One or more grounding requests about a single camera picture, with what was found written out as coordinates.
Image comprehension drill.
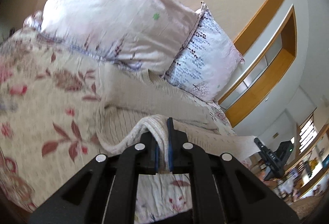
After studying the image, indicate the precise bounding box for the beige cable-knit sweater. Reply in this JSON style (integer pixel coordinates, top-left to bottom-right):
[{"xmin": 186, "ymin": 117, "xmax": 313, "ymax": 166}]
[{"xmin": 95, "ymin": 65, "xmax": 258, "ymax": 173}]

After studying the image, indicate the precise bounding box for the right hand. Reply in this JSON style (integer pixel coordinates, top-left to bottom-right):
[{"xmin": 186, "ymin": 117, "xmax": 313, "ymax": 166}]
[{"xmin": 256, "ymin": 160, "xmax": 278, "ymax": 190}]

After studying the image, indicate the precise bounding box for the floral bed sheet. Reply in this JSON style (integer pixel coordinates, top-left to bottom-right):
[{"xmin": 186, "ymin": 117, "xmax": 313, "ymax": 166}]
[{"xmin": 0, "ymin": 27, "xmax": 256, "ymax": 224}]

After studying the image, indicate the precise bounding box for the wooden framed wardrobe door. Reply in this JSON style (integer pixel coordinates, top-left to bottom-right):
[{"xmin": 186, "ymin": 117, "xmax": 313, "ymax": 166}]
[{"xmin": 218, "ymin": 0, "xmax": 297, "ymax": 127}]

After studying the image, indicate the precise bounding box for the white blue floral pillow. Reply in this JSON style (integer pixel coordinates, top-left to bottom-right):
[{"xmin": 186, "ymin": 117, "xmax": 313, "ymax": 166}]
[{"xmin": 164, "ymin": 3, "xmax": 244, "ymax": 101}]

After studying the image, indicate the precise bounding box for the pink floral pillow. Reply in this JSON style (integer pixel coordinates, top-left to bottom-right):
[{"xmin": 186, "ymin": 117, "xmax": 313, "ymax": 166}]
[{"xmin": 24, "ymin": 0, "xmax": 200, "ymax": 74}]

